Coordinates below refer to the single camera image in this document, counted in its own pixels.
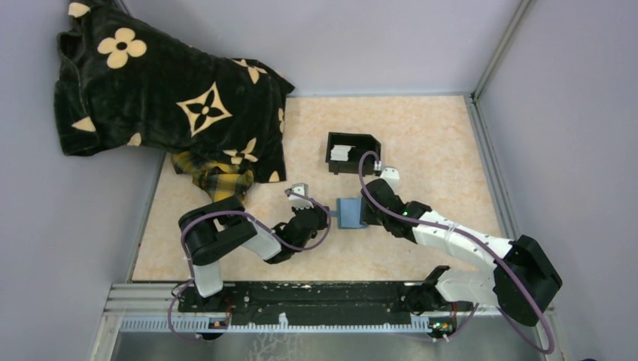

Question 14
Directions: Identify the blue card holder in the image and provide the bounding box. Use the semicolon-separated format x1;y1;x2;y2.
330;197;367;229

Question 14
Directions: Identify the black card box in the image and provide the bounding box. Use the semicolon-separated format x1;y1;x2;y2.
325;132;381;174

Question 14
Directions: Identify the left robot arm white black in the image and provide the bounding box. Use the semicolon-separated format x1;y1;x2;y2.
178;196;331;311

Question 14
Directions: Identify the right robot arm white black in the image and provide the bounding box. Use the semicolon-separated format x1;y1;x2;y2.
361;179;563;326

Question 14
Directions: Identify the stack of white cards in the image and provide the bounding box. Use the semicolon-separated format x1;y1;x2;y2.
329;144;354;162

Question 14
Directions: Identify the yellow black plaid cloth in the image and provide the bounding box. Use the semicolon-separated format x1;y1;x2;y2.
170;151;255;202

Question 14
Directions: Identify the black floral plush blanket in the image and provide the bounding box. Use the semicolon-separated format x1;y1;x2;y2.
53;1;293;183

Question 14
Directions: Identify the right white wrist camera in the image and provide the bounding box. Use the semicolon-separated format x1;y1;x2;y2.
379;166;400;193

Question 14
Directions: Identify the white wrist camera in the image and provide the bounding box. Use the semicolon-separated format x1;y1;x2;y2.
379;166;400;193
287;183;312;208

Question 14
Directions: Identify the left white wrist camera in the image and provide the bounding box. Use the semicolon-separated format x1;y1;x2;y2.
287;183;312;208

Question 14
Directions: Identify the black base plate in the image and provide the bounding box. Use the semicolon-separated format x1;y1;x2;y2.
178;280;473;330

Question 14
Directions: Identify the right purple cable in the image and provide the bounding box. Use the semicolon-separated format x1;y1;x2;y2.
357;150;557;356

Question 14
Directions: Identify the purple cable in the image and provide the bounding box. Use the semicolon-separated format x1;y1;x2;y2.
357;150;557;356
167;188;333;344

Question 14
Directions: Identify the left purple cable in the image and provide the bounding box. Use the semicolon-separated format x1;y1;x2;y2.
167;188;333;344

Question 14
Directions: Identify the aluminium frame rail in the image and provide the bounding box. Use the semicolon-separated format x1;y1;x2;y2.
90;281;570;360

